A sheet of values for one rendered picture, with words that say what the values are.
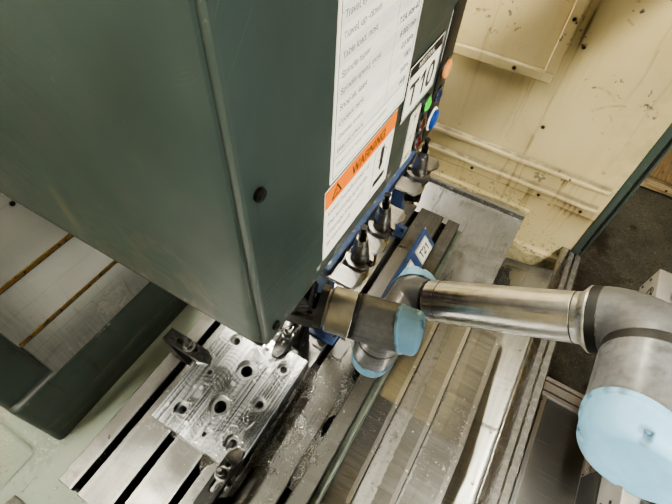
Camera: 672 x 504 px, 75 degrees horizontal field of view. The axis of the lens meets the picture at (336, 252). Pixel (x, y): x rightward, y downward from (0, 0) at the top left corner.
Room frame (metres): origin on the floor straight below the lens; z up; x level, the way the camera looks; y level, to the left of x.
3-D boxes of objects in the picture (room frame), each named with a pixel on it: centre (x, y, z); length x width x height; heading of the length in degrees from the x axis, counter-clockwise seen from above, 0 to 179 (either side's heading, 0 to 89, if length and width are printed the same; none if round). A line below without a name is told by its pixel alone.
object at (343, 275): (0.53, -0.03, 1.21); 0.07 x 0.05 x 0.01; 63
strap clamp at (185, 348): (0.44, 0.34, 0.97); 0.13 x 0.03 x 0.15; 63
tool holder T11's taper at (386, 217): (0.68, -0.10, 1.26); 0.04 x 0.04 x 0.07
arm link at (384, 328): (0.33, -0.09, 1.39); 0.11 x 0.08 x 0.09; 79
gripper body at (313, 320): (0.36, 0.07, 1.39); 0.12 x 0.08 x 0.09; 79
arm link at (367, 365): (0.35, -0.09, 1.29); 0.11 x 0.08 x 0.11; 151
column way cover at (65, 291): (0.59, 0.59, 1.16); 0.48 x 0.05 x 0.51; 153
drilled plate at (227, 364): (0.35, 0.21, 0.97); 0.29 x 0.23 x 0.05; 153
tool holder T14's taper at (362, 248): (0.58, -0.05, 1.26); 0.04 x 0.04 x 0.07
